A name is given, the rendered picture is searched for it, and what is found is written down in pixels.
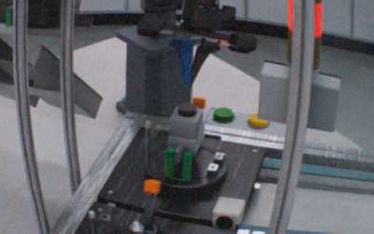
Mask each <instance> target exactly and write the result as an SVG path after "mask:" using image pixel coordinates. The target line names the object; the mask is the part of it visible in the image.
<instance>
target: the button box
mask: <svg viewBox="0 0 374 234"><path fill-rule="evenodd" d="M215 109H217V108H214V107H210V109H209V111H208V113H207V115H206V117H205V119H204V121H203V122H204V123H205V124H207V125H212V126H223V127H229V128H234V129H239V130H244V131H249V132H254V133H259V134H268V135H273V136H279V137H285V133H286V126H287V124H286V123H279V122H269V121H268V124H267V125H266V126H264V127H254V126H251V125H250V124H249V117H250V115H251V114H252V113H247V112H241V111H236V110H233V112H234V119H233V120H232V121H230V122H227V123H222V122H218V121H216V120H215V119H214V118H213V112H214V111H215Z"/></svg>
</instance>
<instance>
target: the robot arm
mask: <svg viewBox="0 0 374 234"><path fill-rule="evenodd" d="M183 2H184V4H183ZM219 2H220V0H140V4H141V9H142V11H143V12H144V14H145V16H144V17H143V18H142V19H140V21H139V23H138V27H137V35H139V36H141V35H143V36H148V37H150V38H154V39H155V40H159V39H162V38H164V37H168V36H171V38H172V41H171V42H170V46H172V47H176V50H177V53H178V56H179V61H180V64H181V70H182V73H183V79H184V85H185V88H191V87H192V85H193V84H194V82H195V80H196V76H197V74H198V73H199V71H200V68H201V66H202V65H203V64H204V62H205V61H206V59H207V57H208V56H209V55H210V54H213V53H215V52H217V51H218V50H220V46H219V45H220V44H221V45H225V46H227V47H228V49H229V50H230V51H234V52H239V53H243V54H248V53H251V52H253V51H255V49H256V47H257V39H256V37H255V36H254V35H251V34H247V33H243V32H233V33H231V34H230V35H228V34H224V33H219V32H220V31H221V29H222V25H223V24H224V25H228V26H232V27H234V24H235V20H236V8H235V7H233V6H223V7H222V9H220V7H219ZM182 9H183V13H182V18H181V22H180V25H175V20H176V10H182ZM215 31H219V32H215ZM191 39H194V40H199V41H200V45H199V46H198V47H197V48H196V52H195V55H194V62H193V64H192V68H191V54H192V46H193V43H192V41H190V40H191Z"/></svg>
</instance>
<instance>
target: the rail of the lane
mask: <svg viewBox="0 0 374 234"><path fill-rule="evenodd" d="M146 121H150V128H155V129H160V130H165V131H169V127H170V118H164V117H159V116H153V115H147V114H143V113H137V112H132V111H128V112H126V113H125V114H124V116H123V119H122V120H121V121H120V124H130V127H133V124H134V125H141V126H144V127H145V122H146ZM204 137H207V138H212V139H217V140H223V141H228V142H229V141H233V142H238V143H243V144H248V145H253V146H263V147H266V154H265V159H269V160H271V159H274V160H278V161H282V154H283V147H284V139H285V137H283V136H273V135H268V134H259V133H254V132H249V131H244V130H239V129H234V128H229V127H223V126H212V125H207V124H205V125H204Z"/></svg>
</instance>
